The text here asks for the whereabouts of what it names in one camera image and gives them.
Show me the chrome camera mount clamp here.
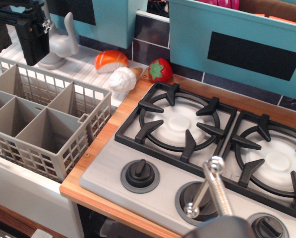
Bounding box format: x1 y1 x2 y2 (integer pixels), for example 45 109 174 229
184 156 255 238

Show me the grey toy stove top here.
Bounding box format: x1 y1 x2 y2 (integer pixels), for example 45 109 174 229
80 82 296 238

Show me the black right burner grate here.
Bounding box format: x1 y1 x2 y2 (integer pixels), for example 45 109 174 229
223 111 296 218

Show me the grey plastic drying rack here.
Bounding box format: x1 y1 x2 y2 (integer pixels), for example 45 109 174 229
0 58 112 182

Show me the grey toy faucet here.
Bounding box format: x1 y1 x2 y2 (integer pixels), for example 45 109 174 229
38 12 79 70

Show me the wooden counter top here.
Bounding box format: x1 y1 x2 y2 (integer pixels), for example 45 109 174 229
59 72 296 238

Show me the red strawberry toy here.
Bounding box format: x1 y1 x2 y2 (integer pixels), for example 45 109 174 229
148 58 173 82

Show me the teal left bin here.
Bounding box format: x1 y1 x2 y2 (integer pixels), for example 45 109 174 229
9 0 148 49

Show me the white toy sink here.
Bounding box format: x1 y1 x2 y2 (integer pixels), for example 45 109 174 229
0 24 148 238

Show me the teal bin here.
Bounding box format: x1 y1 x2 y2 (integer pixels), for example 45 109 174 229
170 0 296 99
9 0 148 49

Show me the black left burner grate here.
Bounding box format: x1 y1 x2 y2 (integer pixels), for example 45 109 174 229
115 82 237 177

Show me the white ice cream cone toy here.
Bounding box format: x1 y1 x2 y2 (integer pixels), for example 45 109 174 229
109 67 143 93

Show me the black stove knob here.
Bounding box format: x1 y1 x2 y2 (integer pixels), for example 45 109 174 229
120 159 161 194
175 181 222 227
247 213 290 238

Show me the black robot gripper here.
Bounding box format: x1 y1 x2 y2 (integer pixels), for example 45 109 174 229
0 0 50 66

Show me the black middle stove knob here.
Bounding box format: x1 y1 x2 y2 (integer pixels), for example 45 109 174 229
175 181 222 227

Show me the teal right bin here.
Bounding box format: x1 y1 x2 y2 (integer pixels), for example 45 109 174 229
170 0 296 99

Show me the black right stove knob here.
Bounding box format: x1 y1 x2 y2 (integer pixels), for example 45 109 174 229
247 213 290 238

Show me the black burner grate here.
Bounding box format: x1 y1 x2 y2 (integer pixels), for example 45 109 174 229
115 82 237 177
223 111 296 218

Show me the salmon sushi toy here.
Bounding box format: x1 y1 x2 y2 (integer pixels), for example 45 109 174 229
94 50 129 73

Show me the black left stove knob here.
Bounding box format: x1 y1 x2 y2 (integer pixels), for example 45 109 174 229
120 159 161 194

